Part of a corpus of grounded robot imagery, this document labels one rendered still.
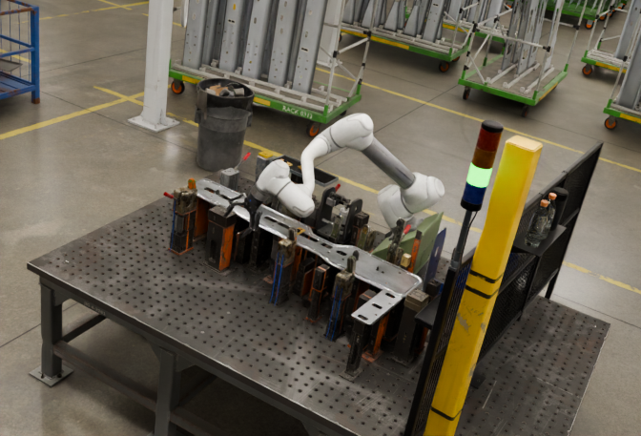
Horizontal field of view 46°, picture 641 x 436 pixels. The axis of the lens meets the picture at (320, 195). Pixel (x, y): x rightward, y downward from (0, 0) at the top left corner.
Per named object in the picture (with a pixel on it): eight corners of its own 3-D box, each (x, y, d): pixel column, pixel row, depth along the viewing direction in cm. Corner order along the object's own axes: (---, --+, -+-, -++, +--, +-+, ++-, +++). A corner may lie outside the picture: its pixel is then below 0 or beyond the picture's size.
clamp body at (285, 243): (263, 301, 371) (272, 240, 356) (279, 292, 381) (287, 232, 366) (279, 309, 367) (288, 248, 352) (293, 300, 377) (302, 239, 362)
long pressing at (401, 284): (176, 190, 400) (176, 187, 400) (205, 178, 418) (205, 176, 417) (402, 300, 338) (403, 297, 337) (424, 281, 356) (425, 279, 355)
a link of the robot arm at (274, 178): (251, 181, 347) (272, 201, 346) (270, 157, 341) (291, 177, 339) (261, 176, 357) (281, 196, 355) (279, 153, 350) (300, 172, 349)
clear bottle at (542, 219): (521, 244, 307) (534, 200, 299) (526, 238, 312) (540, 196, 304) (535, 250, 305) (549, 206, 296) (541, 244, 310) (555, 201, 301)
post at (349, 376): (339, 375, 330) (349, 321, 317) (351, 363, 338) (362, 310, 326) (350, 382, 327) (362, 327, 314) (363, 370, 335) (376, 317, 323)
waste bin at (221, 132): (176, 163, 661) (182, 84, 629) (213, 147, 705) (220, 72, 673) (222, 182, 642) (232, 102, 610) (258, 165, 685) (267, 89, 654)
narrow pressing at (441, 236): (419, 299, 339) (435, 233, 324) (430, 289, 348) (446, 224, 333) (420, 300, 339) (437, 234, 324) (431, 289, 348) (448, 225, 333)
